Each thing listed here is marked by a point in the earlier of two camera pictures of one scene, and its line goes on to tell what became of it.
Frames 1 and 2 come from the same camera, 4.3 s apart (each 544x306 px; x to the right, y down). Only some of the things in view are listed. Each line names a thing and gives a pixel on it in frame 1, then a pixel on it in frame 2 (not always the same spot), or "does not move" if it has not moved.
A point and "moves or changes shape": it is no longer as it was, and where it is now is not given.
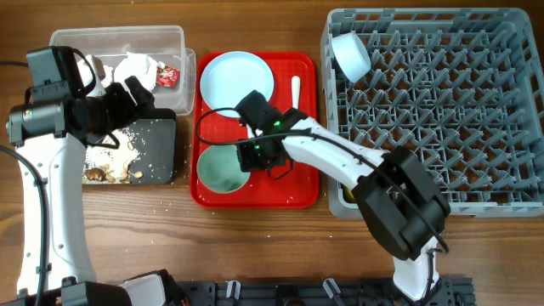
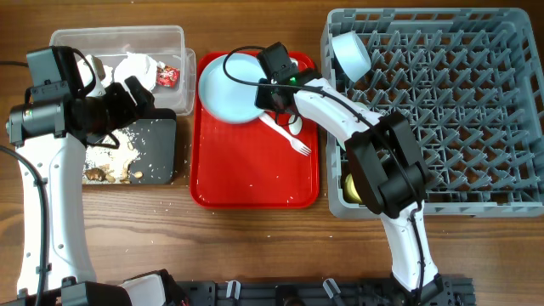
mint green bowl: (219, 169) moves or changes shape
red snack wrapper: (168, 76) does not move
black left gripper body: (115, 110) does not move
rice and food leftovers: (107, 165) does not move
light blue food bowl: (351, 56) does not move
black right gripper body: (254, 156) -> (265, 99)
